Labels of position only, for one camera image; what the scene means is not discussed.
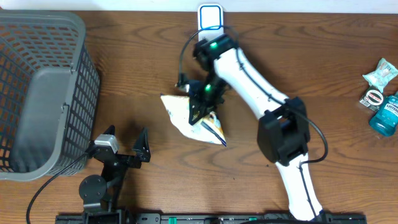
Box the yellow snack bag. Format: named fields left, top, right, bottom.
left=160, top=95, right=227, bottom=146

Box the green round-logo box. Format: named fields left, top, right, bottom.
left=359, top=86, right=386, bottom=112

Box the teal wet wipes pack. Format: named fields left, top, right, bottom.
left=363, top=58, right=397, bottom=93

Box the blue mouthwash bottle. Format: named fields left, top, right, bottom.
left=369, top=93, right=398, bottom=137

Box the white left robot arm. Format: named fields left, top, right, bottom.
left=79, top=125, right=151, bottom=223

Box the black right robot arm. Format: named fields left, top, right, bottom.
left=188, top=34, right=323, bottom=221

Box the white barcode scanner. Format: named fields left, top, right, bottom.
left=197, top=3, right=224, bottom=41

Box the grey plastic shopping basket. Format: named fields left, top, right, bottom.
left=1, top=10, right=100, bottom=182

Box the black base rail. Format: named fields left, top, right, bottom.
left=55, top=213, right=368, bottom=224

